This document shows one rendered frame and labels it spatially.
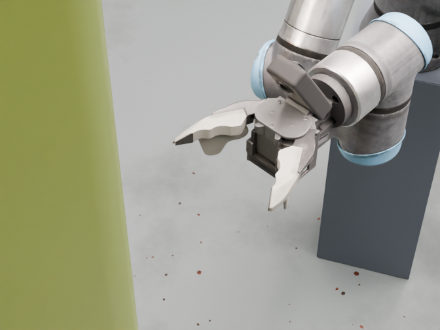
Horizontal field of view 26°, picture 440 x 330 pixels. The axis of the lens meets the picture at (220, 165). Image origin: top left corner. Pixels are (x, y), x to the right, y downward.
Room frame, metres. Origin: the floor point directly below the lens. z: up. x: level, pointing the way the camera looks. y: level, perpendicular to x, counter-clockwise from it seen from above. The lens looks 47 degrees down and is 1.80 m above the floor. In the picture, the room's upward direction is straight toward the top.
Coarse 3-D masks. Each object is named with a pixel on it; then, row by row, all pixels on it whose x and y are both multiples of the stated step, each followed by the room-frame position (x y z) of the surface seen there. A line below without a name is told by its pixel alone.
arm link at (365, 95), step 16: (320, 64) 0.90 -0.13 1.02; (336, 64) 0.89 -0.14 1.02; (352, 64) 0.90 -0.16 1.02; (368, 64) 0.90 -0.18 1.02; (336, 80) 0.88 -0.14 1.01; (352, 80) 0.87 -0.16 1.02; (368, 80) 0.88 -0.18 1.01; (352, 96) 0.86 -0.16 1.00; (368, 96) 0.87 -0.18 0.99; (352, 112) 0.86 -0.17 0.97; (368, 112) 0.87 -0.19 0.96
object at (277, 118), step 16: (320, 80) 0.88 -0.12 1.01; (336, 96) 0.86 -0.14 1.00; (256, 112) 0.83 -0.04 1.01; (272, 112) 0.83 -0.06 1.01; (288, 112) 0.83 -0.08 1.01; (304, 112) 0.82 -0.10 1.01; (336, 112) 0.86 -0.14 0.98; (256, 128) 0.80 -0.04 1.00; (272, 128) 0.80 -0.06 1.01; (288, 128) 0.80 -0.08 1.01; (304, 128) 0.80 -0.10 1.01; (320, 128) 0.85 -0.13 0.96; (256, 144) 0.82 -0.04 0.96; (272, 144) 0.80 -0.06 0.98; (288, 144) 0.79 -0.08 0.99; (320, 144) 0.84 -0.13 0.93; (256, 160) 0.81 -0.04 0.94; (272, 160) 0.80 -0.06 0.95; (272, 176) 0.79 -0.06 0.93
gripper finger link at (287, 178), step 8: (280, 152) 0.76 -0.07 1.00; (288, 152) 0.76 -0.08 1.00; (296, 152) 0.76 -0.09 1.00; (280, 160) 0.75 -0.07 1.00; (288, 160) 0.75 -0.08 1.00; (296, 160) 0.75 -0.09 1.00; (280, 168) 0.74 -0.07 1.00; (288, 168) 0.74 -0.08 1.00; (296, 168) 0.74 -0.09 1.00; (280, 176) 0.72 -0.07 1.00; (288, 176) 0.72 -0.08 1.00; (296, 176) 0.73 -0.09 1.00; (280, 184) 0.71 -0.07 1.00; (288, 184) 0.71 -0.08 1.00; (296, 184) 0.72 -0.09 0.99; (272, 192) 0.70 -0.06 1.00; (280, 192) 0.70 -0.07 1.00; (288, 192) 0.71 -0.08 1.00; (272, 200) 0.69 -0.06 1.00; (280, 200) 0.70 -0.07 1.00; (288, 200) 0.73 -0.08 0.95; (272, 208) 0.69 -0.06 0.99
